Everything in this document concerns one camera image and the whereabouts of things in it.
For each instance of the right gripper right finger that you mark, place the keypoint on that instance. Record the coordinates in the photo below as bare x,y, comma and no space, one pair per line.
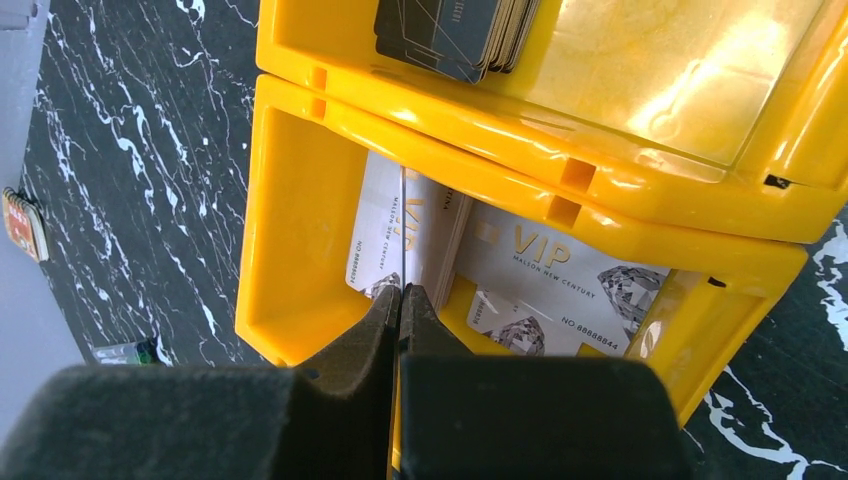
468,416

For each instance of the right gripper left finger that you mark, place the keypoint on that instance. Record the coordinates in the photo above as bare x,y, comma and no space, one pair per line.
331,418

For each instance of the white cards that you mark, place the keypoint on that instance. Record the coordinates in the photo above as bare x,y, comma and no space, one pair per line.
536,291

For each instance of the orange divided bin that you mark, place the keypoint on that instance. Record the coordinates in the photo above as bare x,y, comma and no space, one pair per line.
706,136

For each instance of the marker pen set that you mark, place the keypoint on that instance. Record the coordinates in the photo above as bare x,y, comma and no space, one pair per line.
142,352

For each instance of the small black box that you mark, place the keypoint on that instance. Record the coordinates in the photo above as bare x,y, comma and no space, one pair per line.
463,40

